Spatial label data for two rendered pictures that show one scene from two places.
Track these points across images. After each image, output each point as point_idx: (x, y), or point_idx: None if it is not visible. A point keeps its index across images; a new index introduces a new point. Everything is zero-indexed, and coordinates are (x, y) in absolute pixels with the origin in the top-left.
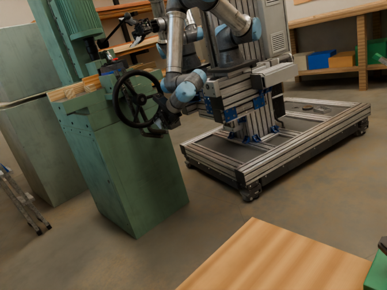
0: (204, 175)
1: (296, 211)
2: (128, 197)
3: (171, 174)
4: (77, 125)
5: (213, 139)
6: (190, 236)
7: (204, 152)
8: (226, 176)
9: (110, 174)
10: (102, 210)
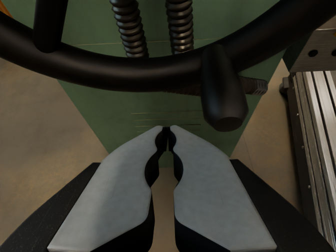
0: (288, 129)
1: None
2: (110, 136)
3: (217, 136)
4: None
5: None
6: (168, 245)
7: (325, 119)
8: (315, 211)
9: (69, 96)
10: None
